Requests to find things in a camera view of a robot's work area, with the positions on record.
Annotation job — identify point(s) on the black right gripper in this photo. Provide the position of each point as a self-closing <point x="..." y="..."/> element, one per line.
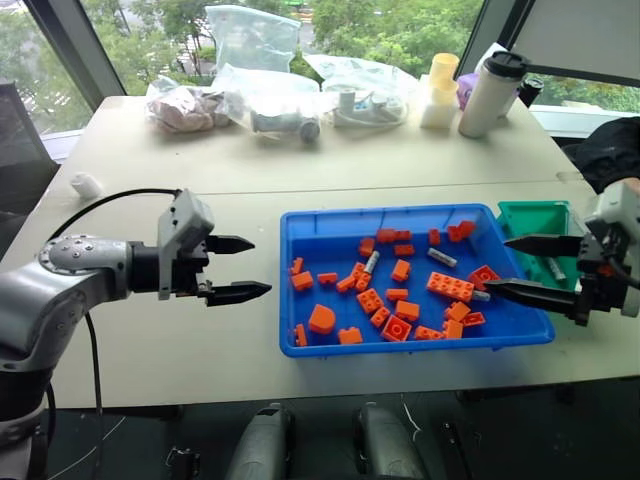
<point x="597" y="285"/>

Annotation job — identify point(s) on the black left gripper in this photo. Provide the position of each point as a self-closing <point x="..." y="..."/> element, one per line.
<point x="192" y="265"/>

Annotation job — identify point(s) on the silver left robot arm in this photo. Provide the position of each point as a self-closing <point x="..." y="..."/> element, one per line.
<point x="60" y="295"/>

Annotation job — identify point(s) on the green plastic bin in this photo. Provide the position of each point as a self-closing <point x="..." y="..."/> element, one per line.
<point x="537" y="220"/>

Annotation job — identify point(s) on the bare person hand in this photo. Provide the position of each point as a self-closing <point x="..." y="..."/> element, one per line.
<point x="634" y="184"/>

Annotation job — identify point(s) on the square orange building block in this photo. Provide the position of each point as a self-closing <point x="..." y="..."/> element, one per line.
<point x="483" y="276"/>
<point x="396" y="329"/>

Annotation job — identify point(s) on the small orange building block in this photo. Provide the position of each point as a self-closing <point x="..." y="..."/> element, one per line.
<point x="327" y="278"/>
<point x="359" y="270"/>
<point x="475" y="319"/>
<point x="434" y="237"/>
<point x="301" y="335"/>
<point x="345" y="284"/>
<point x="403" y="235"/>
<point x="297" y="266"/>
<point x="380" y="317"/>
<point x="397" y="294"/>
<point x="363" y="283"/>

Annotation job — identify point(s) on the angled orange building block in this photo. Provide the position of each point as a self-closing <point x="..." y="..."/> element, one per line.
<point x="460" y="231"/>

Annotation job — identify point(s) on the large orange studded plate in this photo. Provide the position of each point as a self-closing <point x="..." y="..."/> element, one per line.
<point x="450" y="286"/>

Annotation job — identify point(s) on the blue plastic tray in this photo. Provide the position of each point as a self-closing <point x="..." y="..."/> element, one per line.
<point x="330" y="240"/>

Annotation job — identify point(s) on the rounded orange building block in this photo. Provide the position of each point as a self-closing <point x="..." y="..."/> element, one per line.
<point x="322" y="319"/>

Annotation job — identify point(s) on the long orange building block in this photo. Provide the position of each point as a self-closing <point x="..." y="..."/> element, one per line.
<point x="429" y="334"/>

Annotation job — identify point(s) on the grey cylindrical device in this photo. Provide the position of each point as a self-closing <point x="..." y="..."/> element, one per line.
<point x="292" y="127"/>

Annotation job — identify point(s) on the plastic bag with pink items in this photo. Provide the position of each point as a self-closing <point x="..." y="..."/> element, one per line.
<point x="180" y="107"/>

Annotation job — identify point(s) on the small white roll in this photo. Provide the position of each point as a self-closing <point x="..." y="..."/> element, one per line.
<point x="86" y="186"/>

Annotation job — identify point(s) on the plastic bag with grey device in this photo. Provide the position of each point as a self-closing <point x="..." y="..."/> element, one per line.
<point x="270" y="95"/>

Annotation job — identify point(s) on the black cup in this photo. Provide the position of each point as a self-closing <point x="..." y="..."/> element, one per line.
<point x="530" y="92"/>

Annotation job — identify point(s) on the white travel mug black lid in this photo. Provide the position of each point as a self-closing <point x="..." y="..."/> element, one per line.
<point x="487" y="100"/>

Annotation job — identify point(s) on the grey rounded shape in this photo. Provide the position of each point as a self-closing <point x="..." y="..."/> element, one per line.
<point x="262" y="445"/>
<point x="387" y="445"/>

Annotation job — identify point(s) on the white power strip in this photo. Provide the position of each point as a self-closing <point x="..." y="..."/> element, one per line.
<point x="367" y="112"/>

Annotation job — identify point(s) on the yellow plastic cup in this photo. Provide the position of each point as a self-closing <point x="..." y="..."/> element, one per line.
<point x="444" y="67"/>

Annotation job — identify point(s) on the tall clear plastic bag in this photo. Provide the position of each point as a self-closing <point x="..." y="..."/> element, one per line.
<point x="250" y="37"/>

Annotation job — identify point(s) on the plastic bag with power strip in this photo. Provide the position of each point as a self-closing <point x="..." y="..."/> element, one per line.
<point x="365" y="75"/>

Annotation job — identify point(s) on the black office chair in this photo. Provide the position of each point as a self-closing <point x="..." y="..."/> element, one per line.
<point x="20" y="150"/>

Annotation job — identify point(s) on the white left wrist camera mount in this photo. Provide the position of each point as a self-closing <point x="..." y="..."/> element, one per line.
<point x="182" y="217"/>

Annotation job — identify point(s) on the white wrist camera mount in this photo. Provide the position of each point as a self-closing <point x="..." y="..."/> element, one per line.
<point x="182" y="217"/>
<point x="617" y="210"/>

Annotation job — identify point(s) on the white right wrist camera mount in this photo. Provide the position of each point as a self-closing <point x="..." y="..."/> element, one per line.
<point x="617" y="210"/>

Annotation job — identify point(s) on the dark window frame post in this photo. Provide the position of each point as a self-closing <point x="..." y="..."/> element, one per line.
<point x="482" y="30"/>
<point x="75" y="45"/>

